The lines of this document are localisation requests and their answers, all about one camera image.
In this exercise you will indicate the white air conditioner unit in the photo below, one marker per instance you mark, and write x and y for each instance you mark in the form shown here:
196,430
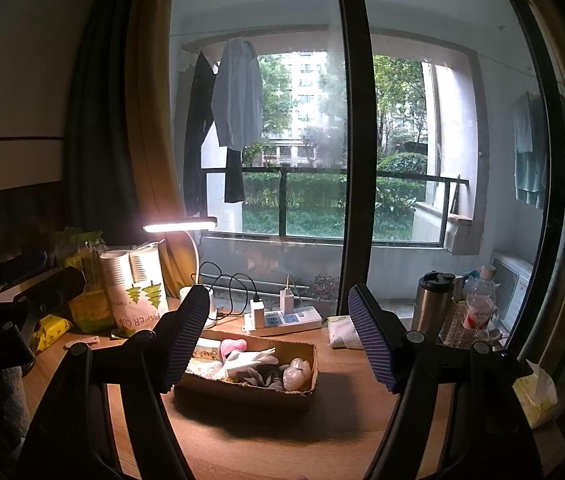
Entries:
512,280

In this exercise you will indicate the grey sock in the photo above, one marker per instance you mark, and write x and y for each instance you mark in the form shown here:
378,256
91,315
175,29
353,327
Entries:
267,379

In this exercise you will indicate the white printed packet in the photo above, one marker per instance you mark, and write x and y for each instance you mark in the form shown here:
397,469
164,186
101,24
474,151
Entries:
205,355

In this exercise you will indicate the white textured cloth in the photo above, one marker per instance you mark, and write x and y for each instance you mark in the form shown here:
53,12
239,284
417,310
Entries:
250,360

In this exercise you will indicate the paper cup pack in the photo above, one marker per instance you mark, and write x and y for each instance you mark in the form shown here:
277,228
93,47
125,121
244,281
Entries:
132,285

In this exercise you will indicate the person's left forearm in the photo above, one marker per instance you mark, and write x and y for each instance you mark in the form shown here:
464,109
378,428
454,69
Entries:
12,400

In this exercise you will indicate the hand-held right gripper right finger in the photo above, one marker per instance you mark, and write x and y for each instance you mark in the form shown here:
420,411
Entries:
372,340

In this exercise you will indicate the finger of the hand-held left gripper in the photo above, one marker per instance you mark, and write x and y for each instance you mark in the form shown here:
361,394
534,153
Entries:
52,287

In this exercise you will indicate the clear plastic container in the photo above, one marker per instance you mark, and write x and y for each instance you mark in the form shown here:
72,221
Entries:
452,324

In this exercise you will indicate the hanging black garment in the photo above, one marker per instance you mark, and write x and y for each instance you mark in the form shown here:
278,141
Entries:
197,130

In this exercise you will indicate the hanging light blue shirt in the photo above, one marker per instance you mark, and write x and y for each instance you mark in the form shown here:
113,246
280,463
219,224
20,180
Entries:
237,95

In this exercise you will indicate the white desk lamp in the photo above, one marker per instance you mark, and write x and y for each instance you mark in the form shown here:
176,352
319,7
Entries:
182,224

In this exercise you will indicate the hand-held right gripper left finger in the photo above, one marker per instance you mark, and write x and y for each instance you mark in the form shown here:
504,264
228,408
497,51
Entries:
187,340

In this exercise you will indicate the hanging blue clothes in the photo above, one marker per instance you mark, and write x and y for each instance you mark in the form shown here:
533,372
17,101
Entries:
530,150

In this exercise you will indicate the green package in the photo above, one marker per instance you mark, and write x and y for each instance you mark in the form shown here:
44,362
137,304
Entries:
87,310

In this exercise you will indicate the white power strip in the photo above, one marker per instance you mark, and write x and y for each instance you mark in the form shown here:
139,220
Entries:
302,320

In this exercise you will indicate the pink heart sponge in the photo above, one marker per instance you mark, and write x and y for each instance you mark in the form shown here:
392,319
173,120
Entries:
235,346

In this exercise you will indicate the yellow curtain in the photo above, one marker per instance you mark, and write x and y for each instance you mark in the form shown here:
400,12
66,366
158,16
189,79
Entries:
152,135

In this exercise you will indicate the crumpled clear plastic bag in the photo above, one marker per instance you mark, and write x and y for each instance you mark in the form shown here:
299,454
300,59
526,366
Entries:
296,374

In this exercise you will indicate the cardboard box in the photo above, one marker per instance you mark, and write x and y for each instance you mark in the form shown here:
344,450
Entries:
242,395

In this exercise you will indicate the clear water bottle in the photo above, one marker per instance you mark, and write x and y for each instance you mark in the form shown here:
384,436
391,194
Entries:
480,310

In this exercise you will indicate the dark hanging trousers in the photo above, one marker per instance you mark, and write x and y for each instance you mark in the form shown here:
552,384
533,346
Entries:
234,175

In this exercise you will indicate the black balcony railing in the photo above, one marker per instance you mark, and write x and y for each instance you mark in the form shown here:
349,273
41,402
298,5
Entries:
282,200

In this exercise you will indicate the steel thermos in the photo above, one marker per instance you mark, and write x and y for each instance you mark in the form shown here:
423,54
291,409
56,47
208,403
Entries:
430,307

